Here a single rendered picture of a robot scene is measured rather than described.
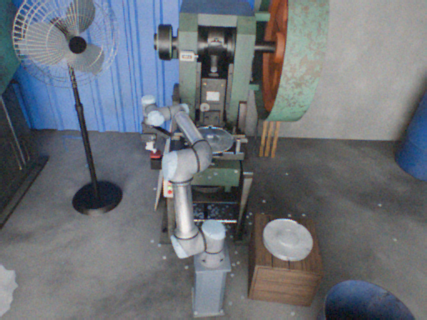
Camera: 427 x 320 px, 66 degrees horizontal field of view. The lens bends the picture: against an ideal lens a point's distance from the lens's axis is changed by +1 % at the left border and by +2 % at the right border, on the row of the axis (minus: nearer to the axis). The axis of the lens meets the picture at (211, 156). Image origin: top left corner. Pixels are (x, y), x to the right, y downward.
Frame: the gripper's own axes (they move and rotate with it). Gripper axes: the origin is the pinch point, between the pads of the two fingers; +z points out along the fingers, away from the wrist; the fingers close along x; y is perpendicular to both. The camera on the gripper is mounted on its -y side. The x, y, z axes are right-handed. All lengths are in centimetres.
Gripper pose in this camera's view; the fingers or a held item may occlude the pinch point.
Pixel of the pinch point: (155, 151)
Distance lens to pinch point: 199.4
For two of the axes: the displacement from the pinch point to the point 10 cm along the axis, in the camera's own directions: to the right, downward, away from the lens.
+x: 0.2, 6.0, -8.0
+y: -10.0, -0.3, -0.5
